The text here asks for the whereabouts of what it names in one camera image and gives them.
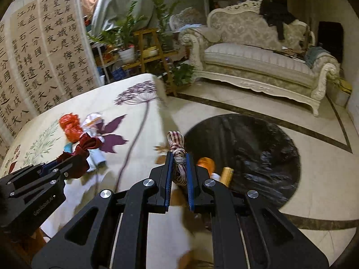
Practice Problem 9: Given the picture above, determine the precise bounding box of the dark red wrapper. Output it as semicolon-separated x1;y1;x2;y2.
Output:
56;133;102;178

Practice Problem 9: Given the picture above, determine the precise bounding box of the white blue tube packaging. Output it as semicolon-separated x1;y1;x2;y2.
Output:
59;112;106;173

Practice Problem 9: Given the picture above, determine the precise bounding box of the orange plastic wrapper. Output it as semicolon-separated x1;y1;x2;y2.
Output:
196;157;215;177

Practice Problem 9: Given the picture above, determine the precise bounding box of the braided red white rope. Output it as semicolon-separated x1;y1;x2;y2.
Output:
167;130;188;187

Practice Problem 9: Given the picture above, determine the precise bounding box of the orange-red plastic wrapper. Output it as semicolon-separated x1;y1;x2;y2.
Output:
59;113;83;143

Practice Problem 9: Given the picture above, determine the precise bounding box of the yellow tube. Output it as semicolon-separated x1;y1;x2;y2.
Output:
220;167;234;187

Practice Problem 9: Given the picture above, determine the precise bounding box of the black bag lined trash bin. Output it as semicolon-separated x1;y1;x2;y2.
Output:
184;114;301;208

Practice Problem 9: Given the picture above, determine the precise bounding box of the floral cream tablecloth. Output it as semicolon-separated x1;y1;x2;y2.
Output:
1;74;213;268

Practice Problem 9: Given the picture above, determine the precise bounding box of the calligraphy folding screen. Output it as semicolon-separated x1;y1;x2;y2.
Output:
1;0;100;159

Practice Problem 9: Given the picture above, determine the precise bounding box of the potted plant white pot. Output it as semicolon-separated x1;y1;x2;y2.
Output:
88;0;148;65

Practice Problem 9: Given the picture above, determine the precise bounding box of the wooden plant stand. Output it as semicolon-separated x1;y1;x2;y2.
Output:
122;28;177;96

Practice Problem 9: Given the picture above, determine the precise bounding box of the small leafy floor plant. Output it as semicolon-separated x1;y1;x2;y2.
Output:
172;63;194;86

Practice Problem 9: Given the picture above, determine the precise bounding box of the white storage box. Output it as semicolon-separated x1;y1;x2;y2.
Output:
327;83;350;108

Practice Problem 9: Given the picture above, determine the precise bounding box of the tall green potted plant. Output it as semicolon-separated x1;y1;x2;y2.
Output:
151;0;180;52

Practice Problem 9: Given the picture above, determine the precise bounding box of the grey-green curtain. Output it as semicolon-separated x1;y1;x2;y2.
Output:
91;0;153;37

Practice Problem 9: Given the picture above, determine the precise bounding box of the ornate white grey sofa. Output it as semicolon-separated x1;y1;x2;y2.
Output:
179;0;339;116

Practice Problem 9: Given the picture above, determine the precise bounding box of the teal blanket on armrest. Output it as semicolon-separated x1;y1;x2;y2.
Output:
304;46;331;69

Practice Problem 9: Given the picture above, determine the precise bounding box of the ornate grey armchair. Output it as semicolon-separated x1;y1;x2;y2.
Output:
169;7;206;32

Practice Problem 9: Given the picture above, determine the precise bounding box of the black suitcase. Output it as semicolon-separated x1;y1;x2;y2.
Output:
317;21;344;64

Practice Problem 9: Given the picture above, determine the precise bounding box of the black jacket on sofa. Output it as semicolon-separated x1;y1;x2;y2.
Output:
260;0;296;41

